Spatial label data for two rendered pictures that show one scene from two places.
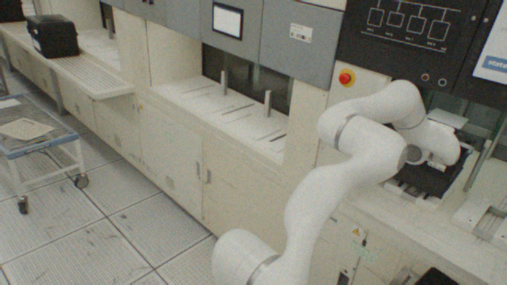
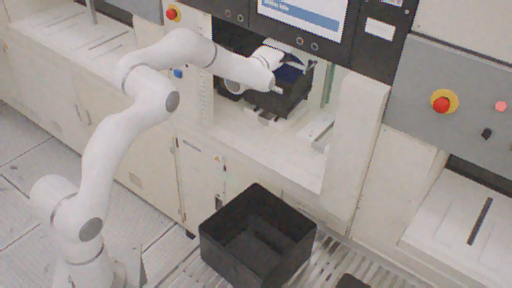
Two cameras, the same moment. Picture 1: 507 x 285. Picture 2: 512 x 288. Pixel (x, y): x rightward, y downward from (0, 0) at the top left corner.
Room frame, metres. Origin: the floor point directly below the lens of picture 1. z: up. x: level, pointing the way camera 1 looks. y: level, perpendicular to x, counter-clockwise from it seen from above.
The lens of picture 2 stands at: (-0.26, -0.43, 2.05)
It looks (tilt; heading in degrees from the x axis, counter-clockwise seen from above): 42 degrees down; 353
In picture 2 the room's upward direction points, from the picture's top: 3 degrees clockwise
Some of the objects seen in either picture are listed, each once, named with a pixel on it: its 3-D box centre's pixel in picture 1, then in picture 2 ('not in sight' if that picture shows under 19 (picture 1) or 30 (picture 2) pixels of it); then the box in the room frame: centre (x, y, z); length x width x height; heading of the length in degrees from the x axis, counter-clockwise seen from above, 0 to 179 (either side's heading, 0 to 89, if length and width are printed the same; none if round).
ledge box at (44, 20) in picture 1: (53, 36); not in sight; (2.77, 1.66, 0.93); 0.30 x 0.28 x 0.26; 45
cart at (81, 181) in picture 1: (28, 145); not in sight; (2.27, 1.72, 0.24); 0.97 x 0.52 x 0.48; 51
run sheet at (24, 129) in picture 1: (24, 127); not in sight; (2.14, 1.61, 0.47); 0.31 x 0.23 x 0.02; 70
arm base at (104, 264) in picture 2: not in sight; (89, 265); (0.53, -0.02, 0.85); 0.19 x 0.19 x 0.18
